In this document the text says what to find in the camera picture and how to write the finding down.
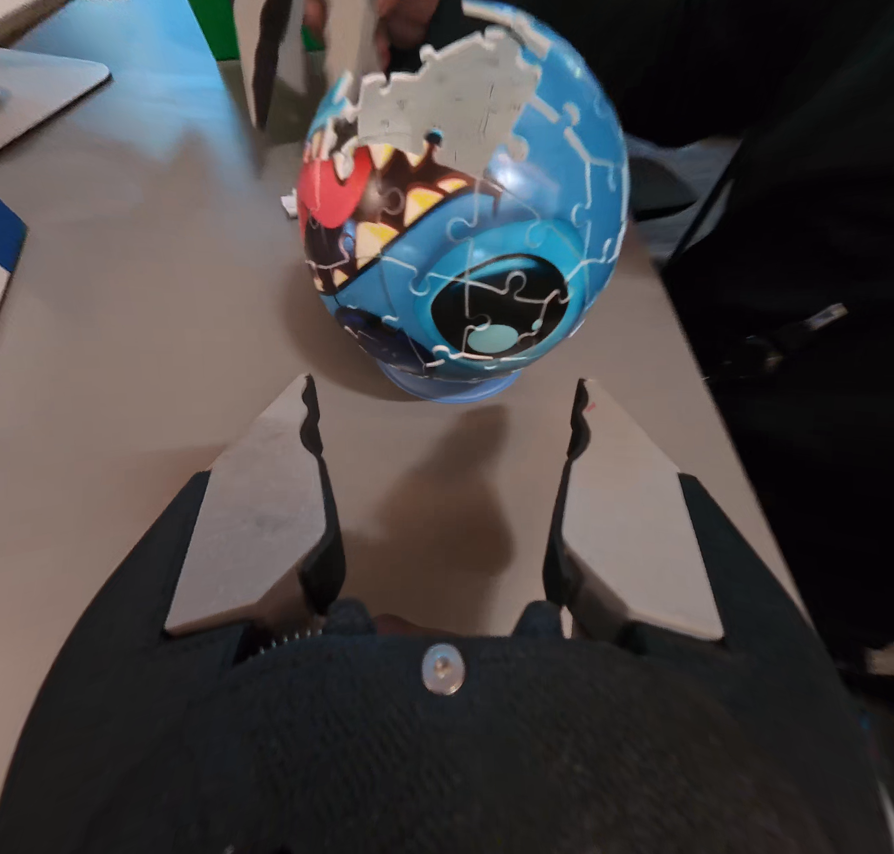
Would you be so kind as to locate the white puzzle piece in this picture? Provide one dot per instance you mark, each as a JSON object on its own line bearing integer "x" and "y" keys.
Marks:
{"x": 289, "y": 205}

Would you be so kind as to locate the blue puzzle ball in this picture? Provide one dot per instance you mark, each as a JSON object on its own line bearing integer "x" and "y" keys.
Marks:
{"x": 489, "y": 226}

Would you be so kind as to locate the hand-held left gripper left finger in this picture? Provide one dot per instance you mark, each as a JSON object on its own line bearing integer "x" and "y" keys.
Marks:
{"x": 251, "y": 519}

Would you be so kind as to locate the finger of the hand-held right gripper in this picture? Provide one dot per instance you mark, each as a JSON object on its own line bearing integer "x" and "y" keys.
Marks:
{"x": 246, "y": 16}
{"x": 353, "y": 16}

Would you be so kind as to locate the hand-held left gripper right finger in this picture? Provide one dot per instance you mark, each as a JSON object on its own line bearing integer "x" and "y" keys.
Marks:
{"x": 628, "y": 519}

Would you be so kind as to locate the printed puzzle box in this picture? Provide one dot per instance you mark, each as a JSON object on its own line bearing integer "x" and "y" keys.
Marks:
{"x": 10, "y": 253}

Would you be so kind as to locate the blue ball stand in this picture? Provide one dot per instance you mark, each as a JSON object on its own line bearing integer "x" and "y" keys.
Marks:
{"x": 447, "y": 390}

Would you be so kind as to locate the green plastic crate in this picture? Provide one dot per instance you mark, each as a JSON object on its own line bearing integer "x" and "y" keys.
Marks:
{"x": 202, "y": 9}

